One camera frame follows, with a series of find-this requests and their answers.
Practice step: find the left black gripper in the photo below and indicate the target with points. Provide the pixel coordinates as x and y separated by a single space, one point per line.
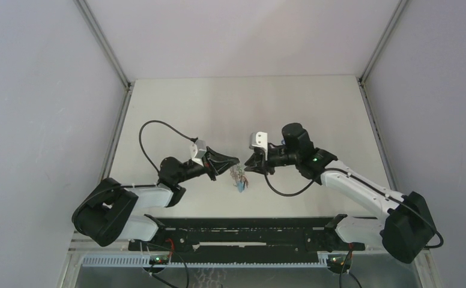
211 168

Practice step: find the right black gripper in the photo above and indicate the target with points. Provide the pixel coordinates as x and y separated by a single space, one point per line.
262 164

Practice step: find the large keyring with key tags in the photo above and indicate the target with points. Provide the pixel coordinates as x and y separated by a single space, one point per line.
238 175

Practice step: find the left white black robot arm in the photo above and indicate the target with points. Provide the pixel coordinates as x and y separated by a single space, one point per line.
106 215

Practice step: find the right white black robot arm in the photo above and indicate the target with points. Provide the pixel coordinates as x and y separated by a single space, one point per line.
402 223

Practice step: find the left circuit board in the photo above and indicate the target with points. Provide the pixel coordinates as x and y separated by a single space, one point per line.
159 260

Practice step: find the circuit board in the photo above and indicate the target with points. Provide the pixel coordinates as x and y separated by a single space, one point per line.
338 265
159 260

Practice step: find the right circuit board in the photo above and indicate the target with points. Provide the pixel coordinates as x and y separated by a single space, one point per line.
338 265

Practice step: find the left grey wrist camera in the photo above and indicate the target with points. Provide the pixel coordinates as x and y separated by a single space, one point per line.
198 149

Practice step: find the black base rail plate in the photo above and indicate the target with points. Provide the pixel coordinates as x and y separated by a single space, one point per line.
247 239

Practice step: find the left aluminium frame post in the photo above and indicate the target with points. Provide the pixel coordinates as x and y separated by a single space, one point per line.
100 37

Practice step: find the aluminium frame post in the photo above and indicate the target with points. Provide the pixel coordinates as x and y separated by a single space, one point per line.
362 82
100 37

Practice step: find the right aluminium frame post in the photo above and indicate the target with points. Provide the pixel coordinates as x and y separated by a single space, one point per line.
362 82

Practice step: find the white slotted cable duct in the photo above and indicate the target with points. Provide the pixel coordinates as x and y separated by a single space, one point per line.
138 261

